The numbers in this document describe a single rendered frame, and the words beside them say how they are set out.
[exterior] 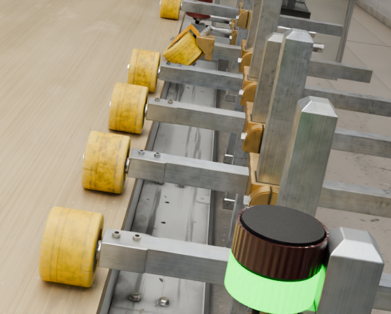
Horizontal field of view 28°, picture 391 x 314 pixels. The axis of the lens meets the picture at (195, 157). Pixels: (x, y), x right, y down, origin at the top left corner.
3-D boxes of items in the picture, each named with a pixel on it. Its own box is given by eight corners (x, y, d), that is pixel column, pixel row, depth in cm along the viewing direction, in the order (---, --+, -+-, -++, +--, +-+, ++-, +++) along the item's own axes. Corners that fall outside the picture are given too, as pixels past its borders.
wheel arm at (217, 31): (320, 54, 254) (324, 41, 253) (322, 57, 251) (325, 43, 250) (188, 32, 254) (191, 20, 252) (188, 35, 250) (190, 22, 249)
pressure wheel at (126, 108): (149, 76, 130) (142, 113, 125) (147, 108, 136) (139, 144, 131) (114, 71, 130) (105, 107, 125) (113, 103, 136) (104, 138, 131)
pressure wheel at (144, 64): (154, 86, 149) (154, 96, 157) (160, 47, 151) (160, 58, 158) (123, 81, 149) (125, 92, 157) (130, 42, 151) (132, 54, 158)
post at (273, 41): (236, 295, 140) (289, 33, 123) (236, 306, 137) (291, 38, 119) (217, 292, 140) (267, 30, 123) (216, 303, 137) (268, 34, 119)
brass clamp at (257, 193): (281, 189, 113) (287, 157, 111) (287, 231, 100) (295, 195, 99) (238, 183, 113) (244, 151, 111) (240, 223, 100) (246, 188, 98)
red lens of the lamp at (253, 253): (317, 241, 54) (324, 212, 53) (327, 286, 48) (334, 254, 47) (230, 227, 53) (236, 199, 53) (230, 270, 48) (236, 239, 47)
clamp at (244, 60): (261, 63, 183) (265, 42, 181) (263, 78, 170) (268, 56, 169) (235, 59, 183) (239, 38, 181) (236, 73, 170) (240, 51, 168)
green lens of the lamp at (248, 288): (309, 273, 54) (315, 245, 54) (318, 320, 49) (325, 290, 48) (224, 260, 54) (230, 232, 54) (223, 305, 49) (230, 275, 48)
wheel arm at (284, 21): (339, 34, 227) (342, 22, 225) (340, 37, 223) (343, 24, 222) (169, 7, 226) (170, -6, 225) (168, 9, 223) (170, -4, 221)
